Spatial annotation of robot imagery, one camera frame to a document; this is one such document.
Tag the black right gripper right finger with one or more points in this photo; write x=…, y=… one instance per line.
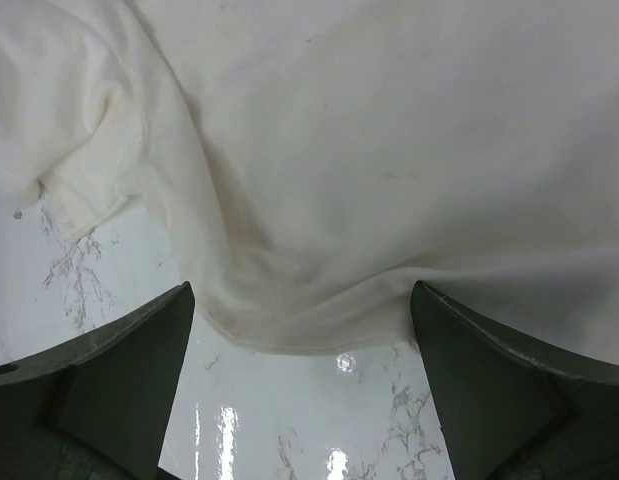
x=512, y=406

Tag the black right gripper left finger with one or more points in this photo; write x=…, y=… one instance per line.
x=97, y=406

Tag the cream white t shirt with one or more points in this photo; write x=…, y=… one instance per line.
x=313, y=160

